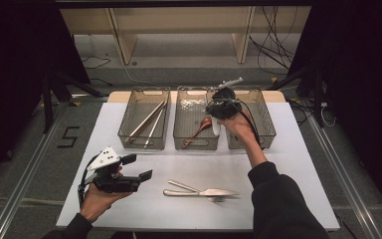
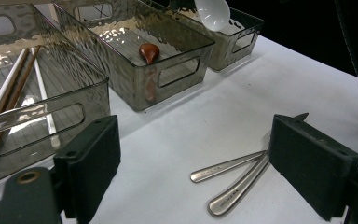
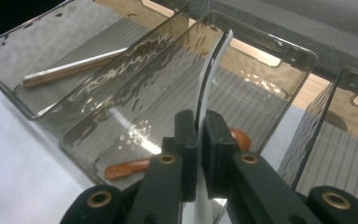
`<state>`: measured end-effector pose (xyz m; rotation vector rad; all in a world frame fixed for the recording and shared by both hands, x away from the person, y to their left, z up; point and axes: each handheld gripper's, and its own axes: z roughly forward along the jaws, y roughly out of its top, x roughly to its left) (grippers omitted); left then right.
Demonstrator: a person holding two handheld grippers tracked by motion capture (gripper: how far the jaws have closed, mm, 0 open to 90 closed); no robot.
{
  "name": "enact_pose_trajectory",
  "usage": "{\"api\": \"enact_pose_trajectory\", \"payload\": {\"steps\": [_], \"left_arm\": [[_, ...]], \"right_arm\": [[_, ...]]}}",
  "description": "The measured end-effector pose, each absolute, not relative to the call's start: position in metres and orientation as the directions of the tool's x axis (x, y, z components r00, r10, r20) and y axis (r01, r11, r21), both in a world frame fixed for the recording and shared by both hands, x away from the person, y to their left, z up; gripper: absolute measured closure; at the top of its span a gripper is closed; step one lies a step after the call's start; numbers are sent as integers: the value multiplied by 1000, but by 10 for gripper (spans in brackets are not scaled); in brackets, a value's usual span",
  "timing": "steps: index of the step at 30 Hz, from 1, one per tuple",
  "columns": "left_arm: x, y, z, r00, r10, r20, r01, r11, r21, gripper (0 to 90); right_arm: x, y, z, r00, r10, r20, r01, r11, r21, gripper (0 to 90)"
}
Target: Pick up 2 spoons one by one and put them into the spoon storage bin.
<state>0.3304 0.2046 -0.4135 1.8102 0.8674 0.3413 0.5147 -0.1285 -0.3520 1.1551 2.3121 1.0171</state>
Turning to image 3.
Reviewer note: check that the brown wooden spoon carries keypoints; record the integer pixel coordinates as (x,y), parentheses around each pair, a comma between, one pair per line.
(124,169)

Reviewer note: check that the smoky transparent plastic bin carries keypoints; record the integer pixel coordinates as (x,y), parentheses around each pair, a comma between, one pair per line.
(338,149)
(155,93)
(59,37)

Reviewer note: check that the brown wooden chopstick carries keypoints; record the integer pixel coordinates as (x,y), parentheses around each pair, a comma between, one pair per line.
(68,73)

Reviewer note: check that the white chopstick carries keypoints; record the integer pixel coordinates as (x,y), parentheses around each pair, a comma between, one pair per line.
(80,62)

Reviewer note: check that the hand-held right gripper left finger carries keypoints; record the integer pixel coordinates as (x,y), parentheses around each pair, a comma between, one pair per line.
(188,149)

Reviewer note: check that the white ceramic spoon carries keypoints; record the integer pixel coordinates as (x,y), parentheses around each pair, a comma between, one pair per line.
(214,71)

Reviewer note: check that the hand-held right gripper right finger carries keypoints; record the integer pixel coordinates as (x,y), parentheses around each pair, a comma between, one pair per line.
(217,149)

